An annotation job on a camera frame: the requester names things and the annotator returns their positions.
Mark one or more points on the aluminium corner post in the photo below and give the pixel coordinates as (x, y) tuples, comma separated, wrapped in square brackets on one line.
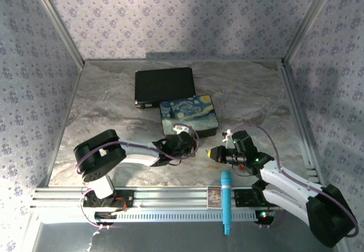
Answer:
[(57, 21), (307, 21)]

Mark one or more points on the small card on rail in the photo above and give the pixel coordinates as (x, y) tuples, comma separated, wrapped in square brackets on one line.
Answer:
[(214, 197)]

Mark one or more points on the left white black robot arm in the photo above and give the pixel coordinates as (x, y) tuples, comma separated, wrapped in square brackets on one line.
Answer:
[(136, 152)]

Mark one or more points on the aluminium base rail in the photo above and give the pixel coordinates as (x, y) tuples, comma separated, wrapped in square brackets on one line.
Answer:
[(170, 196)]

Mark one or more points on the starry night painted box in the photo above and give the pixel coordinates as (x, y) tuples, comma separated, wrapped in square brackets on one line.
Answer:
[(189, 114)]

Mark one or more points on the aluminium side rail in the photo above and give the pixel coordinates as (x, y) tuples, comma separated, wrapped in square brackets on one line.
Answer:
[(301, 124), (61, 127)]

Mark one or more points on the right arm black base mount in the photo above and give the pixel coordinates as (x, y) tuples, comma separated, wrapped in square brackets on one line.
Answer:
[(244, 198)]

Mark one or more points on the teal marker pen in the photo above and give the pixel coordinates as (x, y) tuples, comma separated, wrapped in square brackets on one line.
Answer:
[(226, 195)]

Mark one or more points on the brass padlock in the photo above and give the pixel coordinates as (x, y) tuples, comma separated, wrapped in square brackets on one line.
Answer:
[(210, 153)]

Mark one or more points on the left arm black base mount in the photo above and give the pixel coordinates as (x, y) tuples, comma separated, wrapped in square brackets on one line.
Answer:
[(125, 199)]

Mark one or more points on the black case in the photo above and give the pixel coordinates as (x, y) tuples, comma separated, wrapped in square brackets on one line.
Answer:
[(163, 85)]

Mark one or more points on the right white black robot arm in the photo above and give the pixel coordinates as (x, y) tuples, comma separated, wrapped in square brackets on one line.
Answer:
[(284, 183)]

